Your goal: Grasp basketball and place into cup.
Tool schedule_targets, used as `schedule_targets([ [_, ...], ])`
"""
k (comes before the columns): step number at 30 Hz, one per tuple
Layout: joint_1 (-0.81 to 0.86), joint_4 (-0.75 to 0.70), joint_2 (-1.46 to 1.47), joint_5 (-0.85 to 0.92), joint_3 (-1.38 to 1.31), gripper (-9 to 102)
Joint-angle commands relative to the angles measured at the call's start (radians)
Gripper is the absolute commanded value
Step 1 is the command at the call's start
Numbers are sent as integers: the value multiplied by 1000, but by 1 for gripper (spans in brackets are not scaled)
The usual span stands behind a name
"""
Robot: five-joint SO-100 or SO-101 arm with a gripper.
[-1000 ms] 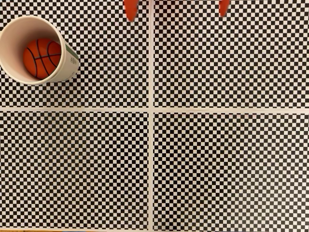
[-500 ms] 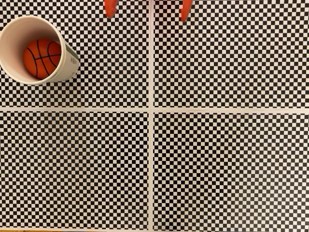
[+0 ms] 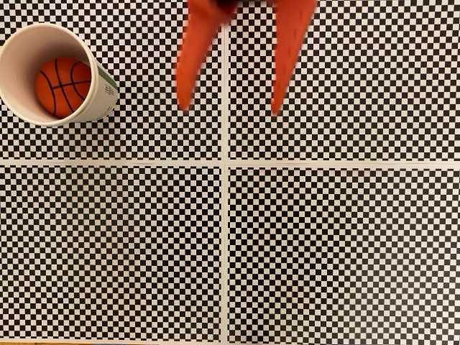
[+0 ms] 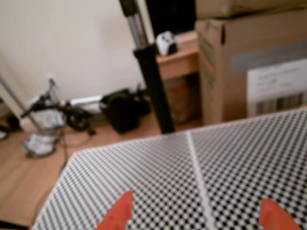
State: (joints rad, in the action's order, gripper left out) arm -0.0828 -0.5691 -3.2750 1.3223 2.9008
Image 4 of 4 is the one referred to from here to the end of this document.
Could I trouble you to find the black tripod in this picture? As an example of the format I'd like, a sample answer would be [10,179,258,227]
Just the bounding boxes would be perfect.
[119,0,176,134]

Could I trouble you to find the white wall outlet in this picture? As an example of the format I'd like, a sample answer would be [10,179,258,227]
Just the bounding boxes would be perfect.
[47,73,58,87]

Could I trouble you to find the black metal equipment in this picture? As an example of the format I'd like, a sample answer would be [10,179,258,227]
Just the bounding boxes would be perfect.
[20,92,96,132]

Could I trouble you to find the white crumpled plastic bag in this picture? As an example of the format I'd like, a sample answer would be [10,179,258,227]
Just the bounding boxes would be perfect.
[21,133,58,157]

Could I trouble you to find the flat cardboard box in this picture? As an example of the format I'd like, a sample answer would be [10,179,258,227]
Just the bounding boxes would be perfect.
[194,0,307,20]

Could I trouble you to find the large cardboard box with label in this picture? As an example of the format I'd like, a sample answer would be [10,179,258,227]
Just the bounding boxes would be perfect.
[195,11,307,125]

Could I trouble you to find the black white checkerboard paper sheet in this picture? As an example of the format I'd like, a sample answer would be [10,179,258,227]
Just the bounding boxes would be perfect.
[187,106,307,230]
[31,132,213,230]

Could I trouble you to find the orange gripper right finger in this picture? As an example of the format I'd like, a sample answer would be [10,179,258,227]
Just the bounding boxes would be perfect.
[258,197,302,230]

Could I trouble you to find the black television screen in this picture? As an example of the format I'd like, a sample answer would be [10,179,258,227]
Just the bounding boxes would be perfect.
[145,0,196,36]

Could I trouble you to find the black bag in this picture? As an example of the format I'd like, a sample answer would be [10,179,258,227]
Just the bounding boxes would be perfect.
[102,88,152,134]

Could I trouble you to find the white power strip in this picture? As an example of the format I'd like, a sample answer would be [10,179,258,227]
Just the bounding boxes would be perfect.
[69,95,104,105]

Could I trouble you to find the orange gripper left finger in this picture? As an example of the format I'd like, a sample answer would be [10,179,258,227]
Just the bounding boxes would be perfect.
[95,191,134,230]

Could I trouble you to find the white black game controller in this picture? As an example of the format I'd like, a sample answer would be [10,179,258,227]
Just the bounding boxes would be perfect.
[155,31,178,55]

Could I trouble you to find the wooden side table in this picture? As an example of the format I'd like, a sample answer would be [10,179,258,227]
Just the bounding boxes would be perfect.
[154,31,202,127]

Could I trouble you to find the silver metal pole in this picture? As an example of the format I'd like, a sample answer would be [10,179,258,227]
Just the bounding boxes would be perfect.
[0,73,42,131]

